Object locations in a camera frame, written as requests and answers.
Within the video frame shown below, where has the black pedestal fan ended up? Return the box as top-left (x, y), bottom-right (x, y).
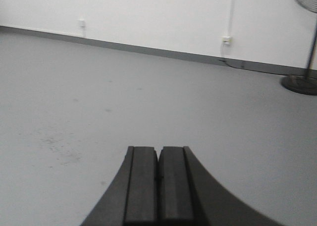
top-left (280, 0), bottom-right (317, 96)

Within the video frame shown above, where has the black power cable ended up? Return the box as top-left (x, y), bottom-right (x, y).
top-left (220, 43), bottom-right (248, 69)

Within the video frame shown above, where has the white wall cable conduit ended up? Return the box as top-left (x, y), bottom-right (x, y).
top-left (228, 0), bottom-right (236, 37)

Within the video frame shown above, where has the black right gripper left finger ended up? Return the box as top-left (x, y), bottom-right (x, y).
top-left (81, 146), bottom-right (158, 226)

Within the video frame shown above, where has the white wall socket left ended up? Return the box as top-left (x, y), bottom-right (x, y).
top-left (78, 19), bottom-right (86, 29)

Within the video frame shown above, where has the white wall socket right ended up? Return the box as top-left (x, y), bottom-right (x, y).
top-left (221, 36), bottom-right (232, 46)

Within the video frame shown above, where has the white wall socket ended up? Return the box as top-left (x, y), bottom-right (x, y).
top-left (78, 19), bottom-right (86, 29)
top-left (221, 36), bottom-right (232, 46)

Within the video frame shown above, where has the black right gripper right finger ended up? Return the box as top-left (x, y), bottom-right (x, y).
top-left (158, 146), bottom-right (279, 226)

